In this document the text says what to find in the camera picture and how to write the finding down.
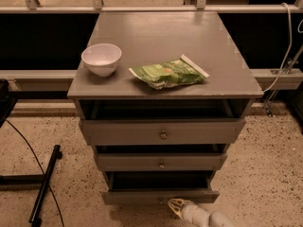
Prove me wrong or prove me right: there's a grey wooden drawer cabinet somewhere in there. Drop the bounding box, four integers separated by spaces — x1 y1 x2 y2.
66 10 264 182

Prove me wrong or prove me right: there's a grey bottom drawer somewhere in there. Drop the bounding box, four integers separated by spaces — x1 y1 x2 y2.
102 171 220 205

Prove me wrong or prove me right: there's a white ceramic bowl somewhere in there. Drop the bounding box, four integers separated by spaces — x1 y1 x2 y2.
81 44 122 77

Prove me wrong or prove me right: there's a white hanging cable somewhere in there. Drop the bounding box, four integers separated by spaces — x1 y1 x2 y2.
261 2 294 94

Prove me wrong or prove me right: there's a black floor cable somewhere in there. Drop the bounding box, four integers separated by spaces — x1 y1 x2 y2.
3 116 65 227

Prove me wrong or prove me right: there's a metal railing frame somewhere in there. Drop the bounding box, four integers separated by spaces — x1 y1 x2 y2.
0 0 303 93

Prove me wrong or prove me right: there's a metal bracket stand at right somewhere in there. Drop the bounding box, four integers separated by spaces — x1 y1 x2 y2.
263 44 303 117

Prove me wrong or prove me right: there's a grey top drawer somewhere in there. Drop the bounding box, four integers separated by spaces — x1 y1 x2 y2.
80 118 245 146

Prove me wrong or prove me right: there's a black equipment at left edge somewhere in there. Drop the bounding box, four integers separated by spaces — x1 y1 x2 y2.
0 79 17 128

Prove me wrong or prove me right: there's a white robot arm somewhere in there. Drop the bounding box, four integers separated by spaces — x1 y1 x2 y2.
168 199 236 227

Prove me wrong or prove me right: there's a grey middle drawer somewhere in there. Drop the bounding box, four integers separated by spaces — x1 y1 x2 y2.
96 153 227 171

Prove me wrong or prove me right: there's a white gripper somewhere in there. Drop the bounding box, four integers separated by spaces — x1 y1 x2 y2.
168 199 210 227

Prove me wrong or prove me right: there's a black stand leg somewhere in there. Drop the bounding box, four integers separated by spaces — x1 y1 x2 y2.
0 145 62 227

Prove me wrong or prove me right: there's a grey drawer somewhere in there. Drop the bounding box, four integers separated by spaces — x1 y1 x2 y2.
96 153 227 171
102 171 220 205
80 118 245 146

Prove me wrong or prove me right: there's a green snack bag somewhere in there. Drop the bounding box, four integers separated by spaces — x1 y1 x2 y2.
129 55 209 90

